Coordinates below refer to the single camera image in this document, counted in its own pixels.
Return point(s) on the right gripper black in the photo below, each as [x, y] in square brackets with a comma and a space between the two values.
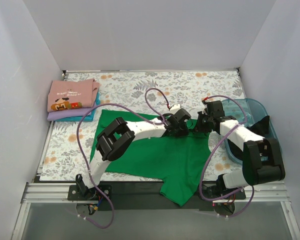
[201, 124]

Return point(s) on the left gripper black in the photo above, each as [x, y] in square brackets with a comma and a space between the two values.
[181, 129]

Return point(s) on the green t shirt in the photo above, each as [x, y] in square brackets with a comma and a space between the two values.
[177, 161]

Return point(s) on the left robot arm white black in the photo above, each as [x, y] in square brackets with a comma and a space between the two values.
[114, 140]

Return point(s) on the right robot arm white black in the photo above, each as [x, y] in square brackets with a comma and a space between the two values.
[262, 160]

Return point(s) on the floral patterned table mat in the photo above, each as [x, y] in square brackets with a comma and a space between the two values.
[144, 92]

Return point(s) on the black t shirt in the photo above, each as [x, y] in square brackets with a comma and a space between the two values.
[260, 128]

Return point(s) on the teal folded t shirt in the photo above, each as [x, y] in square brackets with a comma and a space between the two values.
[88, 118]

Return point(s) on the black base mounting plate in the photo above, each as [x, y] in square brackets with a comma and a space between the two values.
[144, 195]

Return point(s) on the lilac folded t shirt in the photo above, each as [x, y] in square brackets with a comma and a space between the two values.
[56, 115]

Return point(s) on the pink folded printed t shirt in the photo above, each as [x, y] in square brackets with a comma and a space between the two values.
[69, 95]

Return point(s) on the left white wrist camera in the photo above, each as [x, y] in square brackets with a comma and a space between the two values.
[174, 108]

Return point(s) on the aluminium frame rail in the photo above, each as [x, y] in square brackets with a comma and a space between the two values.
[57, 192]

